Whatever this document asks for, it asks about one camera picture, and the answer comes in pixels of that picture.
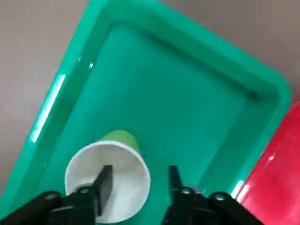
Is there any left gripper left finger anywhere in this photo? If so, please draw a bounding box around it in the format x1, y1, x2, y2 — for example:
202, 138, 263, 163
0, 165, 113, 225

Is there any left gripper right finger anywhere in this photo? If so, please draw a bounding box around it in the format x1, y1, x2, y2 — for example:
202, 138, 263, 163
161, 165, 261, 225

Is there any green paper cup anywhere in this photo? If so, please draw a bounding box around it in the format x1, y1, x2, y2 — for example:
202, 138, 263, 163
64, 130, 151, 224

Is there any red plastic tray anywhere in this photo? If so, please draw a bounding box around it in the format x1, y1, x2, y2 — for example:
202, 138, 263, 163
236, 100, 300, 225

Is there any green plastic tray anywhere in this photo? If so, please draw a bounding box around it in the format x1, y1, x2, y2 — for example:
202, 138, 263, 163
0, 0, 293, 225

